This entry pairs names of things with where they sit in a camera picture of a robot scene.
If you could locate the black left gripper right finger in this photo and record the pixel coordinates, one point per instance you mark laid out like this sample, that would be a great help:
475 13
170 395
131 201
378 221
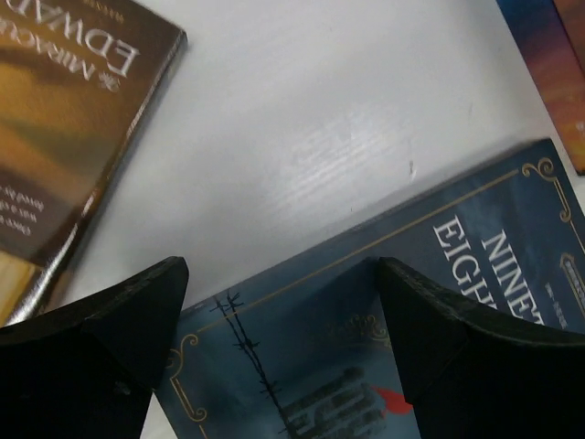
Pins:
470 371

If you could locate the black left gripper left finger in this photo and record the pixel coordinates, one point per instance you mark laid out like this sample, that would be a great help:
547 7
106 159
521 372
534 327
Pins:
89 369

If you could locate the Nineteen Eighty Four blue book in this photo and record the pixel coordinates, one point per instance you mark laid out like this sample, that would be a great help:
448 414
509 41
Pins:
302 349

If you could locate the dark orange book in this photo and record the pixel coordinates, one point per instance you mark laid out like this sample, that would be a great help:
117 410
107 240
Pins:
79 82

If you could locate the Three Days to See book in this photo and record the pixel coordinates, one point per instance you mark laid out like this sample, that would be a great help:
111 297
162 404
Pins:
550 37

